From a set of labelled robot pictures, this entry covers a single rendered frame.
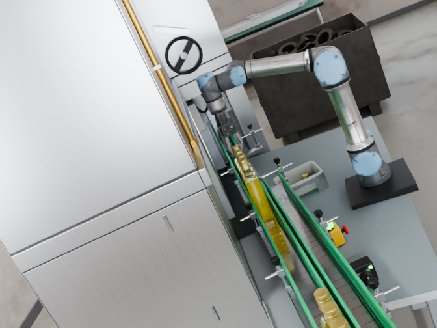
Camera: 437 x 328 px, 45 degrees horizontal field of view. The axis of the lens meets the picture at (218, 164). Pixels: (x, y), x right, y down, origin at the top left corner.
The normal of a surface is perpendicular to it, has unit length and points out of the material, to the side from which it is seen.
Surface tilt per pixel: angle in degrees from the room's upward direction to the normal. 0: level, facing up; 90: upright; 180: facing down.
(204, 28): 90
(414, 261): 0
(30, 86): 90
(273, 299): 0
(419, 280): 0
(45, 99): 90
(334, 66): 81
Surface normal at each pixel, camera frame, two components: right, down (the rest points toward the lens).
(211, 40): 0.14, 0.31
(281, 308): -0.40, -0.85
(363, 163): -0.09, 0.51
